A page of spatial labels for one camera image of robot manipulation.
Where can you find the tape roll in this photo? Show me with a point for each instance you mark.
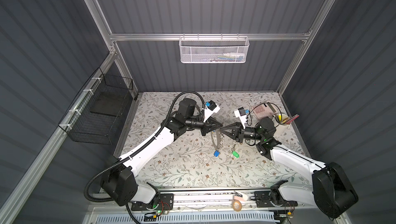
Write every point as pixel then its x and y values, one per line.
pixel 236 205

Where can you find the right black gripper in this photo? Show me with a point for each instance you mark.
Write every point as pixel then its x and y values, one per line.
pixel 237 133

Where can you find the pink calculator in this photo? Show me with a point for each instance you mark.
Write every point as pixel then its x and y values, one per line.
pixel 264 110

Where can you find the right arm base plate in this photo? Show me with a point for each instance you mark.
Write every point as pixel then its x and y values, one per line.
pixel 263 200

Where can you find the key with green tag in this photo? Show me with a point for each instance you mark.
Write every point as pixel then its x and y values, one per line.
pixel 234 152

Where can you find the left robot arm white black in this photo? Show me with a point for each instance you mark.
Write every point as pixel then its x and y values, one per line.
pixel 120 182

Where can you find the floral table mat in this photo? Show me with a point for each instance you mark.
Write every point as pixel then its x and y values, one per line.
pixel 189 161

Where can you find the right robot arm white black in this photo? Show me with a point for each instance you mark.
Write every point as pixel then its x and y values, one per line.
pixel 328 188

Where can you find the white pen cup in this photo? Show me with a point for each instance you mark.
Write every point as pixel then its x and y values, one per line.
pixel 280 128

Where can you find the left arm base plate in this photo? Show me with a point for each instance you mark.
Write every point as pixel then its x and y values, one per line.
pixel 165 203

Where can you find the black wire basket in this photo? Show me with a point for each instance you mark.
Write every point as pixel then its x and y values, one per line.
pixel 100 111

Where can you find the keyring bunch with grey strap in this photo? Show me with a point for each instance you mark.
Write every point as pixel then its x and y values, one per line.
pixel 216 139

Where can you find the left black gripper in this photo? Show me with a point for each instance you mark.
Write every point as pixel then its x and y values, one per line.
pixel 210 125

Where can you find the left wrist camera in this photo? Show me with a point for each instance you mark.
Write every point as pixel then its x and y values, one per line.
pixel 210 108

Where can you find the white cable duct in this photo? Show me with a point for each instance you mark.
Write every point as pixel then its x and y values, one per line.
pixel 243 217

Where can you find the pink pen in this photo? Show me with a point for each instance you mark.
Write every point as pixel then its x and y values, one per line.
pixel 290 120

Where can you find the white wire mesh basket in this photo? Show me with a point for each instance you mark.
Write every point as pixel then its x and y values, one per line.
pixel 213 50

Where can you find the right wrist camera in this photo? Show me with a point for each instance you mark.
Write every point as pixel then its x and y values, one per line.
pixel 242 114

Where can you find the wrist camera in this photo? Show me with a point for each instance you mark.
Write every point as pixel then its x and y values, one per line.
pixel 210 108
pixel 242 114

